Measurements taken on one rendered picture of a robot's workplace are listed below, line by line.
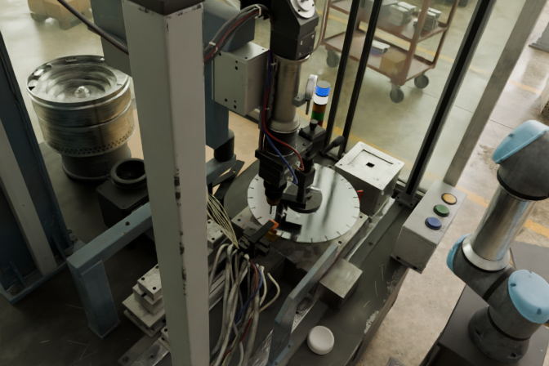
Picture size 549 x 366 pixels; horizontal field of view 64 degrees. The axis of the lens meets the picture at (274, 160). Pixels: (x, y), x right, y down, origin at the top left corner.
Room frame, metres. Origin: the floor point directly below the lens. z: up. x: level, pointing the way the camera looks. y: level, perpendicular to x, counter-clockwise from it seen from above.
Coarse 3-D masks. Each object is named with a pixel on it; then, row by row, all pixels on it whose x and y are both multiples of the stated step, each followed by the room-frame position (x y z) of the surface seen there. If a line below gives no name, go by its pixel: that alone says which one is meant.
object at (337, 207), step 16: (256, 176) 0.98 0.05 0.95; (320, 176) 1.01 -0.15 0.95; (336, 176) 1.02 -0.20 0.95; (256, 192) 0.91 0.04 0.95; (336, 192) 0.95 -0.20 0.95; (352, 192) 0.96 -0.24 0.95; (256, 208) 0.85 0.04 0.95; (272, 208) 0.85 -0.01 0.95; (288, 208) 0.86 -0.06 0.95; (320, 208) 0.88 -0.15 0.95; (336, 208) 0.88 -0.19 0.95; (352, 208) 0.89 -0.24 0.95; (288, 224) 0.80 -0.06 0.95; (304, 224) 0.81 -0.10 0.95; (320, 224) 0.82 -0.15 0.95; (336, 224) 0.82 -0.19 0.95; (352, 224) 0.83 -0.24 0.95; (304, 240) 0.75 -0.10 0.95; (320, 240) 0.76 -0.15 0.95
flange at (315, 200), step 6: (288, 186) 0.94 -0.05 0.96; (294, 186) 0.94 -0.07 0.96; (312, 186) 0.95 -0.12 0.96; (288, 192) 0.92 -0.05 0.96; (294, 192) 0.92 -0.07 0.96; (312, 192) 0.91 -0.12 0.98; (312, 198) 0.90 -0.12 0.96; (318, 198) 0.91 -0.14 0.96; (306, 204) 0.88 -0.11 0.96; (312, 204) 0.88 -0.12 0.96; (318, 204) 0.88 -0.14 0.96; (300, 210) 0.86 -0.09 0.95; (306, 210) 0.86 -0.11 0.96; (312, 210) 0.86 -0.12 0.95
